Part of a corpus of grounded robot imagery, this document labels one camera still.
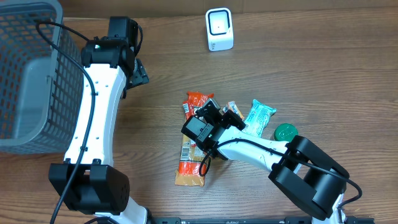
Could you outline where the green lid white jar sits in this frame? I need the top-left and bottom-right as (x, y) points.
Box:
(271, 123), (299, 142)

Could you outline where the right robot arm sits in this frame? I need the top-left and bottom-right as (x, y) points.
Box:
(182, 99), (349, 223)

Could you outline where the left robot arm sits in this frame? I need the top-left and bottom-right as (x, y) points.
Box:
(49, 16), (153, 224)

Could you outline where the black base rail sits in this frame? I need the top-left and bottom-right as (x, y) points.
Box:
(149, 217), (376, 224)

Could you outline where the long orange noodle package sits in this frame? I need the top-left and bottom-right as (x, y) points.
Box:
(175, 91), (214, 187)

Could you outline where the teal snack packet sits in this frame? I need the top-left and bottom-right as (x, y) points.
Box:
(243, 99), (277, 138)

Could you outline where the small orange box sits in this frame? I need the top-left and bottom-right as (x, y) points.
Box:
(222, 101), (244, 120)

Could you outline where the grey plastic mesh basket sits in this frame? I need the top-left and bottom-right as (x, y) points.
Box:
(1, 0), (84, 154)

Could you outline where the white barcode scanner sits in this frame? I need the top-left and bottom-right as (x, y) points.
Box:
(205, 7), (234, 52)

